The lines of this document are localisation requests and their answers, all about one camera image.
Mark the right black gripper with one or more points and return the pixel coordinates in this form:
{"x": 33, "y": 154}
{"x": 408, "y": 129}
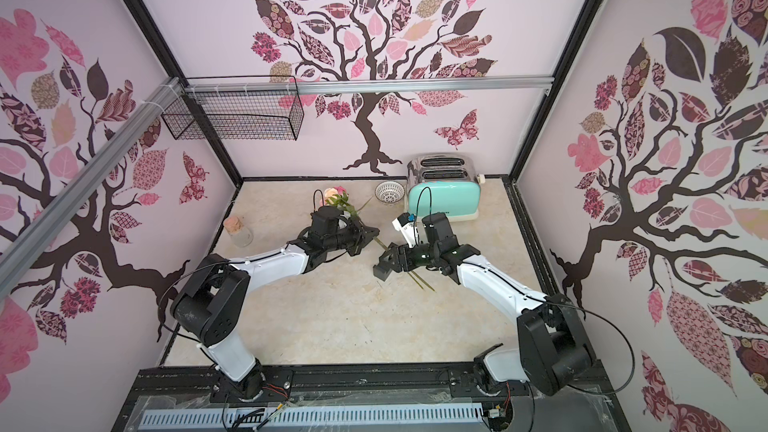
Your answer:
{"x": 395, "y": 258}

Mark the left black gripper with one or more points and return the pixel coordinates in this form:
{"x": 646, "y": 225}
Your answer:
{"x": 364, "y": 234}

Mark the peach artificial rose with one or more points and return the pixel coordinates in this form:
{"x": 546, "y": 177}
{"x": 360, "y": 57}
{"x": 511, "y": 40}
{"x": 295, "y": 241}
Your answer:
{"x": 348, "y": 213}

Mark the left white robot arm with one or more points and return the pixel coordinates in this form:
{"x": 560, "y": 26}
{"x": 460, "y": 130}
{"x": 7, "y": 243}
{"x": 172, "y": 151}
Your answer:
{"x": 209, "y": 305}

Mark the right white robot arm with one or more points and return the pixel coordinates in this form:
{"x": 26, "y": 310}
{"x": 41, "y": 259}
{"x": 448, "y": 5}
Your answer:
{"x": 552, "y": 347}

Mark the patterned white bowl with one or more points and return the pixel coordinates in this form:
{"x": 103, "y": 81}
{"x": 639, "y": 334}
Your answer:
{"x": 390, "y": 192}

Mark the mint green toaster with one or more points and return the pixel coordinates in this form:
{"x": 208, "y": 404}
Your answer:
{"x": 446, "y": 183}

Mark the black wire basket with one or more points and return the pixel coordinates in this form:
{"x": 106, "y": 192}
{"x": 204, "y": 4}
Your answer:
{"x": 241, "y": 107}

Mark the rear aluminium frame rail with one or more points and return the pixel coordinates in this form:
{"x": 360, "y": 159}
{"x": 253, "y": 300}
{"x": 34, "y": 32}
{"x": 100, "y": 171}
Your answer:
{"x": 378, "y": 86}

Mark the aluminium frame rail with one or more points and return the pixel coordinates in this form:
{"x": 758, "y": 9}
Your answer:
{"x": 378, "y": 86}
{"x": 24, "y": 251}

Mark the white slotted cable duct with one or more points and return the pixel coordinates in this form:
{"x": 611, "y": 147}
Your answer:
{"x": 410, "y": 417}

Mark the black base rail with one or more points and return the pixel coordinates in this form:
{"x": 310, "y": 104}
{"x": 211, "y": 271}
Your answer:
{"x": 512, "y": 406}

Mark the left aluminium frame rail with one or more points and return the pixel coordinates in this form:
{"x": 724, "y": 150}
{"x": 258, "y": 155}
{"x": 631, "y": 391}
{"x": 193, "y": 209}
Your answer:
{"x": 24, "y": 251}

